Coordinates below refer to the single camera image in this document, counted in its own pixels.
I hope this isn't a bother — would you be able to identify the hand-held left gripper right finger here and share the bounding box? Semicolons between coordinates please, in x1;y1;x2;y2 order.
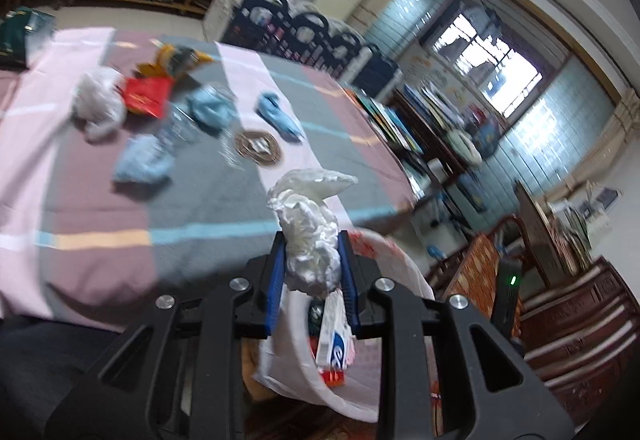
339;230;574;440

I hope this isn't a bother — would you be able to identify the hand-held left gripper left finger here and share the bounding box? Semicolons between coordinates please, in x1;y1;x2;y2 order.
47;230;287;440

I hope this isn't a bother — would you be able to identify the white toothpaste box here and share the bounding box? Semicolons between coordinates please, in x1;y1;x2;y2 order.
309;293;357;369

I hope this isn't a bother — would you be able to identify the white tissue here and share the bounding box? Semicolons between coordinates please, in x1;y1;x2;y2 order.
266;167;359;297

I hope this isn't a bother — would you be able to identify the white lined waste bin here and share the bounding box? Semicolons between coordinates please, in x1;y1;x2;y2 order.
251;227;437;423

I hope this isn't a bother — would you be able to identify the wooden armchair patterned cushion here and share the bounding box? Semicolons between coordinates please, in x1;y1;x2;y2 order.
425;215;640;427

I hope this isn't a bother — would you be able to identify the grey green pouch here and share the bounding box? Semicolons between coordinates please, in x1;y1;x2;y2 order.
446;127;484;167

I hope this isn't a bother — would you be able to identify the blue cartoon bag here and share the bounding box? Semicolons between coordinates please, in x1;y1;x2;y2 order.
469;111;502;157

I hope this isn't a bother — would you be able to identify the blue folded cloth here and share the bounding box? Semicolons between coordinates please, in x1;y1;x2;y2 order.
255;92;304;142

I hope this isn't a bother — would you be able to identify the light blue plastic bag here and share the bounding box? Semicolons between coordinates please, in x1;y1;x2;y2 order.
113;134;174;184

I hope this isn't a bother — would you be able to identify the striped tablecloth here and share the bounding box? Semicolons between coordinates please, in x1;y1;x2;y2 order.
0;25;419;332

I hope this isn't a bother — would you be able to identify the light blue crumpled bag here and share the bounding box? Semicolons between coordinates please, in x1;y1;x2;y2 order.
186;87;234;134

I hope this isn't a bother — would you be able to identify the clear plastic bag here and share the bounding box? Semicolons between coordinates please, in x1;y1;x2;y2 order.
159;104;202;147

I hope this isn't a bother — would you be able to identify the stack of books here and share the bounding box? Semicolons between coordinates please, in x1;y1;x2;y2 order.
404;82;452;132

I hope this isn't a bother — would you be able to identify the red paper packet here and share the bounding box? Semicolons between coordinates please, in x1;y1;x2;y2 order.
123;76;172;117

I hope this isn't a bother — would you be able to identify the window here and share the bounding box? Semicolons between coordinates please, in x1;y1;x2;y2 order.
424;9;544;122

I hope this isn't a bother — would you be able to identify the orange snack wrapper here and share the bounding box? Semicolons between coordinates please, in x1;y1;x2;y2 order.
136;42;214;79

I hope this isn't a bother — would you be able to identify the crumpled white plastic bag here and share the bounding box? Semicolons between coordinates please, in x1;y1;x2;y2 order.
71;67;127;142

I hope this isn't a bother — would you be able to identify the blue and white playpen fence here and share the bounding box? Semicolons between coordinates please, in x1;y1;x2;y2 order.
204;0;402;102

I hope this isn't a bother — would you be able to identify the dark green bag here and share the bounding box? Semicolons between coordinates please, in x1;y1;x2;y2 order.
0;7;57;67

